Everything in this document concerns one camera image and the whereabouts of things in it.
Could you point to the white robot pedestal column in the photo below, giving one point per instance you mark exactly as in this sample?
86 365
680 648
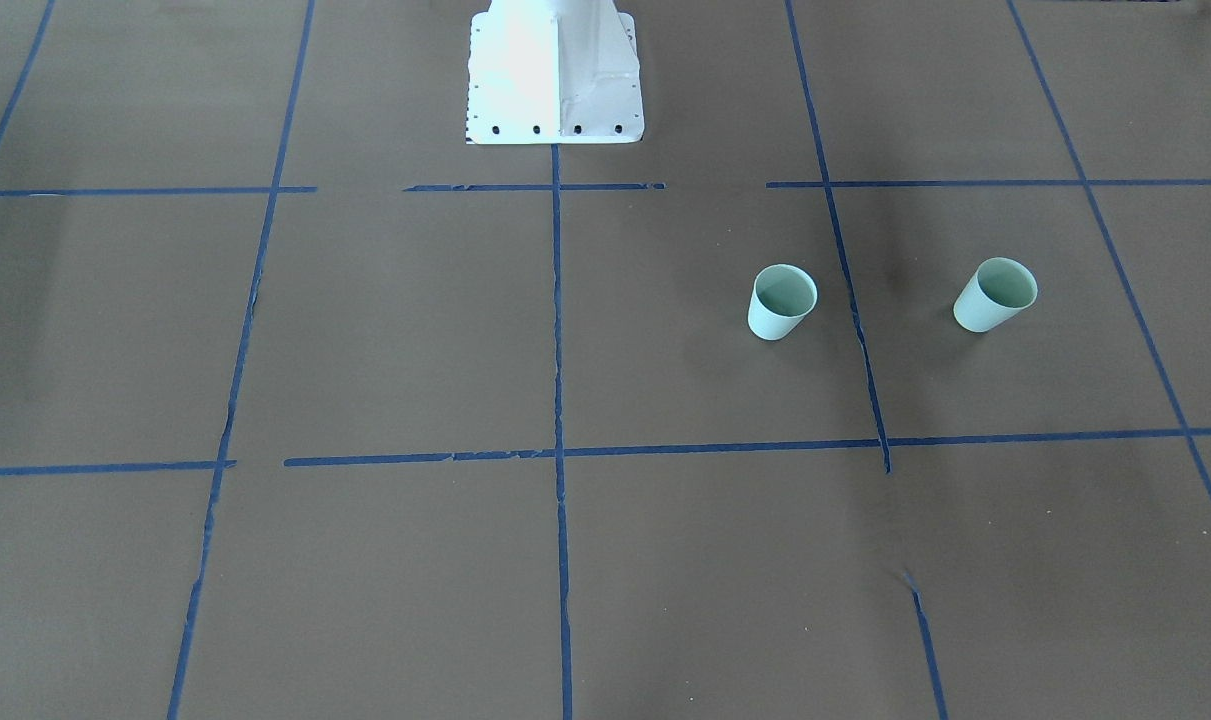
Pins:
551 72

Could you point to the green cup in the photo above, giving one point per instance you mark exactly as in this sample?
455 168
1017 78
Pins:
999 289
782 296

